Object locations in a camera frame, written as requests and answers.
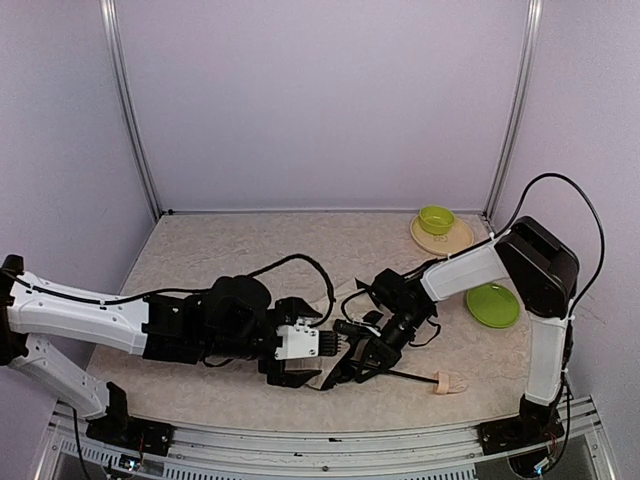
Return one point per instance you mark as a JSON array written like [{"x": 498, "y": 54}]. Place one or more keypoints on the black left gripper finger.
[
  {"x": 278, "y": 375},
  {"x": 287, "y": 311}
]

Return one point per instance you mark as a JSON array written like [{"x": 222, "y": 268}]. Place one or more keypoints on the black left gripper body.
[{"x": 279, "y": 340}]

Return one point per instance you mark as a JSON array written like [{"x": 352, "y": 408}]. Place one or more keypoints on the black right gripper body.
[{"x": 373, "y": 351}]

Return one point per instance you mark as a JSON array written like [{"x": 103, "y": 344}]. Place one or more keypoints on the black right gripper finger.
[
  {"x": 343, "y": 371},
  {"x": 373, "y": 357}
]

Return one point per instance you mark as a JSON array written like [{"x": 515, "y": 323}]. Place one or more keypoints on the beige folding umbrella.
[{"x": 353, "y": 303}]

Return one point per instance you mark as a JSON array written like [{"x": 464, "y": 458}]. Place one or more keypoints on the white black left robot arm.
[{"x": 33, "y": 308}]

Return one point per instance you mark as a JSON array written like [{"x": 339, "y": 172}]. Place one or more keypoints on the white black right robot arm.
[{"x": 543, "y": 272}]

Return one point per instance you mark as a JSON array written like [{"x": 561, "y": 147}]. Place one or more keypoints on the beige round plate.
[{"x": 458, "y": 238}]

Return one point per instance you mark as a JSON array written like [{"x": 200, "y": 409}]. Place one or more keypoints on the green plastic bowl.
[{"x": 436, "y": 220}]

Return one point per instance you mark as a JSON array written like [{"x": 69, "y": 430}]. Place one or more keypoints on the green flat plate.
[{"x": 493, "y": 305}]

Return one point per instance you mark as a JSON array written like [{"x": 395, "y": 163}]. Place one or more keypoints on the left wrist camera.
[{"x": 301, "y": 341}]

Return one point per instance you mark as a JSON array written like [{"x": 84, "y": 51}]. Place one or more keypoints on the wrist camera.
[
  {"x": 368, "y": 326},
  {"x": 301, "y": 341}
]

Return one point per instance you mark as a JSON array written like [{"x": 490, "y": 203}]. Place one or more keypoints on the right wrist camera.
[{"x": 368, "y": 326}]

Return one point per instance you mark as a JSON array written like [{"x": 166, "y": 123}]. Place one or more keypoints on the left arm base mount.
[{"x": 143, "y": 436}]

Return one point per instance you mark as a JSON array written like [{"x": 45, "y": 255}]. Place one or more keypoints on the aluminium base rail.
[{"x": 197, "y": 452}]

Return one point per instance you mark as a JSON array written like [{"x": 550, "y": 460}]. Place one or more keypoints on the right corner aluminium post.
[{"x": 517, "y": 108}]

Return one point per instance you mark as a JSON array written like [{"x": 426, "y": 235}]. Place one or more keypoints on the corner aluminium post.
[
  {"x": 517, "y": 108},
  {"x": 111, "y": 26}
]

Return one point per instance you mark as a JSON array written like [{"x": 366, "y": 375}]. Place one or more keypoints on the left corner aluminium post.
[{"x": 111, "y": 26}]

